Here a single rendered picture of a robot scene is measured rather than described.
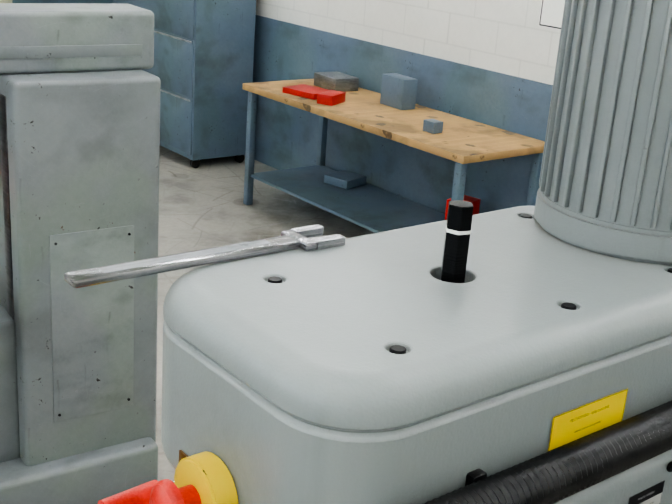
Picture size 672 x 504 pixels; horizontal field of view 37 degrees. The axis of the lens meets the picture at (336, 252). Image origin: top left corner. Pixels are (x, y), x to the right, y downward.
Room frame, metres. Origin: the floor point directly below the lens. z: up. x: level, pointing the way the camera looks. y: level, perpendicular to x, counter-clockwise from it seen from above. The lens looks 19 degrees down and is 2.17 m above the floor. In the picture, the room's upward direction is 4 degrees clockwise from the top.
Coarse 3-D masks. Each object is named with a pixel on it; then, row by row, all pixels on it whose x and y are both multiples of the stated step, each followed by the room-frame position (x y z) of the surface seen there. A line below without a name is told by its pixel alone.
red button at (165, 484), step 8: (160, 480) 0.62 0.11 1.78; (168, 480) 0.61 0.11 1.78; (152, 488) 0.62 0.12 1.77; (160, 488) 0.61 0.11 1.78; (168, 488) 0.60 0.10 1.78; (176, 488) 0.61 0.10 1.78; (184, 488) 0.62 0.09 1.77; (192, 488) 0.62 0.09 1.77; (152, 496) 0.61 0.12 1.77; (160, 496) 0.60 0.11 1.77; (168, 496) 0.60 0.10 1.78; (176, 496) 0.60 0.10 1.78; (184, 496) 0.61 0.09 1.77; (192, 496) 0.61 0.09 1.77
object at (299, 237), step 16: (256, 240) 0.80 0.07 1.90; (272, 240) 0.80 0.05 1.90; (288, 240) 0.81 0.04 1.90; (304, 240) 0.81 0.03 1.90; (320, 240) 0.81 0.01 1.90; (336, 240) 0.82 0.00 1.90; (160, 256) 0.75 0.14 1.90; (176, 256) 0.75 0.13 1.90; (192, 256) 0.75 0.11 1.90; (208, 256) 0.75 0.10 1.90; (224, 256) 0.76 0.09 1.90; (240, 256) 0.77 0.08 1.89; (80, 272) 0.70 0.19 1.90; (96, 272) 0.70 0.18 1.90; (112, 272) 0.70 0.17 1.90; (128, 272) 0.71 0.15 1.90; (144, 272) 0.72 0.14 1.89; (160, 272) 0.73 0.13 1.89
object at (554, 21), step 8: (544, 0) 6.13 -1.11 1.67; (552, 0) 6.09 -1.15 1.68; (560, 0) 6.04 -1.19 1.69; (544, 8) 6.13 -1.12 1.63; (552, 8) 6.08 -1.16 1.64; (560, 8) 6.04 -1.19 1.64; (544, 16) 6.12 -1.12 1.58; (552, 16) 6.07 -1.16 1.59; (560, 16) 6.03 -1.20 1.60; (544, 24) 6.11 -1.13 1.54; (552, 24) 6.07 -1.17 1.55; (560, 24) 6.02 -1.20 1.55
